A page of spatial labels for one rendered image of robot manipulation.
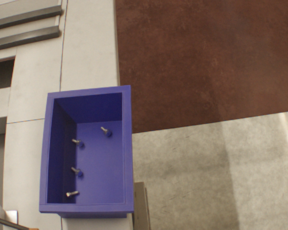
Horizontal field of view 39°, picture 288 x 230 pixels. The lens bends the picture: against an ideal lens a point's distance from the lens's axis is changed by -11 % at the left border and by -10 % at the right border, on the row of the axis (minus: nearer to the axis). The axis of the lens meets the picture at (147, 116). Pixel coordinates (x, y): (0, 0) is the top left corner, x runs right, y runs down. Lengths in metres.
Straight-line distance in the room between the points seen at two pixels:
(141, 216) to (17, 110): 0.48
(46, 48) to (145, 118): 0.92
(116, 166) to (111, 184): 0.04
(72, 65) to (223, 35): 1.31
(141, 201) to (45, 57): 0.48
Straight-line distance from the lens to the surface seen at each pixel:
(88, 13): 1.04
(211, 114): 1.83
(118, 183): 0.75
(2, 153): 0.93
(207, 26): 2.18
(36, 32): 1.01
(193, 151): 1.74
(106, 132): 0.79
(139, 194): 1.20
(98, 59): 0.92
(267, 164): 1.74
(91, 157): 0.78
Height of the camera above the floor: 1.51
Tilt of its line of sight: 55 degrees down
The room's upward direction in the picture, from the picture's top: 7 degrees counter-clockwise
